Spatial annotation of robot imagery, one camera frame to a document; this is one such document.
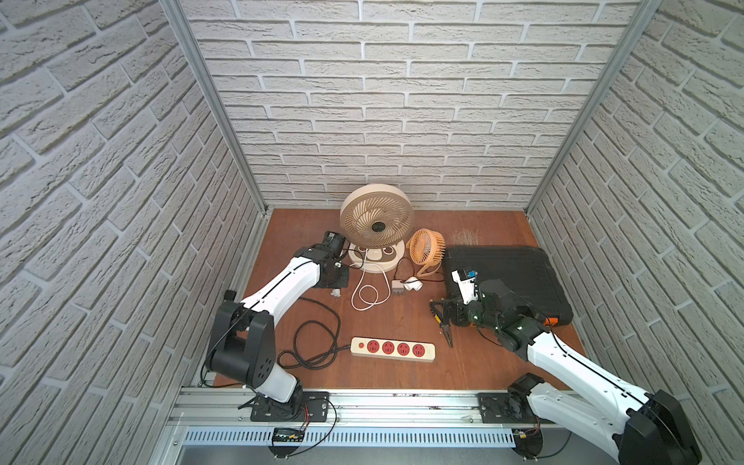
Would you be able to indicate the aluminium front frame rail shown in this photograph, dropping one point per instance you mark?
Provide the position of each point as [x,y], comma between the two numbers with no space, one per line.
[410,408]

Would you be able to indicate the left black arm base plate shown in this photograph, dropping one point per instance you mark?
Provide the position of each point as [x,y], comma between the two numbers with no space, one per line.
[312,406]

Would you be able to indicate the large beige desk fan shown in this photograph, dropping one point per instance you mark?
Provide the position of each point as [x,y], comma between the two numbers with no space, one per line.
[377,219]

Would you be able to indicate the yellow black pliers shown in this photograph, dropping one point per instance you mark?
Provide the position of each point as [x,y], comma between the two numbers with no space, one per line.
[446,334]

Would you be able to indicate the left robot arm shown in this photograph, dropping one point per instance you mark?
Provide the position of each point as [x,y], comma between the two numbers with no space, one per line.
[242,342]

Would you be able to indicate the white round adapter plug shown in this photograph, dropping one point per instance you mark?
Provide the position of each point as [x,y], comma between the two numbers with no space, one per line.
[413,284]

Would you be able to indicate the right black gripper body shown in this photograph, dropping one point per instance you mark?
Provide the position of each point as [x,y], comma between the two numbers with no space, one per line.
[462,314]

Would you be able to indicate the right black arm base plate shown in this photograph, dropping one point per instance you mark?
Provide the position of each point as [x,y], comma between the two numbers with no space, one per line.
[504,408]

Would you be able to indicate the beige red power strip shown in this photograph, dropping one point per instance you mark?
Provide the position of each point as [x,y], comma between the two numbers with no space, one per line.
[393,349]

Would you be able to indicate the small orange desk fan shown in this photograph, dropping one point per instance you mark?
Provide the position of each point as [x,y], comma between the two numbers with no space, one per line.
[427,250]

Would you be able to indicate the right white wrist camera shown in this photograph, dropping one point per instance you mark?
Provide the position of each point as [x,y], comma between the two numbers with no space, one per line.
[466,280]

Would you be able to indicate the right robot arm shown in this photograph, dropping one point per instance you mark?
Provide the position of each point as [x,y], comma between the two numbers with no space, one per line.
[628,423]

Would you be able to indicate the black tool case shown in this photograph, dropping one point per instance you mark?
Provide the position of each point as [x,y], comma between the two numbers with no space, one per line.
[523,269]

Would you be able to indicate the pink USB charger adapter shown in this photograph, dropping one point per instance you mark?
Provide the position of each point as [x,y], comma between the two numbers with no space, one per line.
[397,287]

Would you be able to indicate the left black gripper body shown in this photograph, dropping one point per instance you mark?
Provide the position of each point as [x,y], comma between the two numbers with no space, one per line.
[334,241]

